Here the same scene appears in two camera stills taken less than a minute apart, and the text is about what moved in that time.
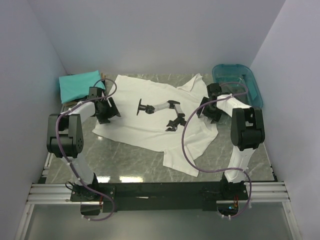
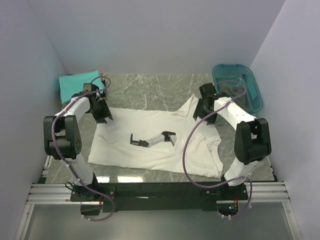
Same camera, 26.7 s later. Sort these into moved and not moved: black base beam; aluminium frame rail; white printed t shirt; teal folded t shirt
Moved: white printed t shirt
Not moved: teal folded t shirt; black base beam; aluminium frame rail
